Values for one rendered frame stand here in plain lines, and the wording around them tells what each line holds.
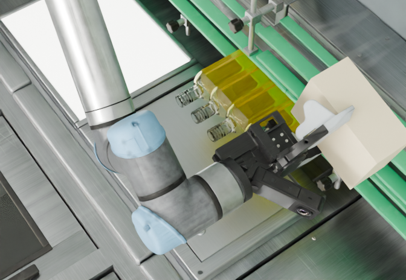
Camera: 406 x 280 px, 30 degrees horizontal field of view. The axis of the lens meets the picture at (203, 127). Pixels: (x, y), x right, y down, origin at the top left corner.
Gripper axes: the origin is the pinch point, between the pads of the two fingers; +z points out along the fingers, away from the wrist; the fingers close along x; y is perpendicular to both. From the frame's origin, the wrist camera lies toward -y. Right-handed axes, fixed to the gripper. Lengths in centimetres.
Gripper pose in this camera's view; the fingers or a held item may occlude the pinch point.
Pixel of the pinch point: (341, 129)
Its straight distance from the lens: 120.0
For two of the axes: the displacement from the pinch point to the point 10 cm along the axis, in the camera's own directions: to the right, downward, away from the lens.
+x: -1.5, 3.9, 9.1
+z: 8.1, -4.7, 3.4
